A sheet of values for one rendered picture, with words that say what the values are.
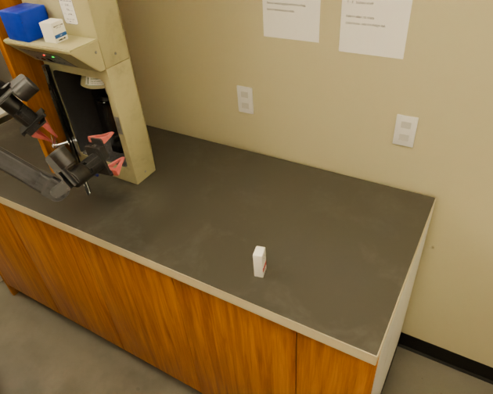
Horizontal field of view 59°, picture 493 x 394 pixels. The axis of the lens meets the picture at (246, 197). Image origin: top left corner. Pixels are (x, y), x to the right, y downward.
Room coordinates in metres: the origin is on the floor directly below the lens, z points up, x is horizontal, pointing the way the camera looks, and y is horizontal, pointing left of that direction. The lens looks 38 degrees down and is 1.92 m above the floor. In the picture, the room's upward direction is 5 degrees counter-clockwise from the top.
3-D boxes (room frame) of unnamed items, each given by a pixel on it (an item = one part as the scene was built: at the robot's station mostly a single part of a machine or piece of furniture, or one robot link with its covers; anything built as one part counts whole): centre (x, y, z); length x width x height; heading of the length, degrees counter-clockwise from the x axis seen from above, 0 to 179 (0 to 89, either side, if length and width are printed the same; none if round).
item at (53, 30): (1.41, 0.56, 1.54); 0.05 x 0.05 x 0.06; 62
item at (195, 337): (1.44, 0.38, 0.45); 2.05 x 0.67 x 0.90; 57
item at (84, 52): (1.43, 0.59, 1.46); 0.32 x 0.12 x 0.10; 57
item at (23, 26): (1.48, 0.66, 1.56); 0.10 x 0.10 x 0.09; 57
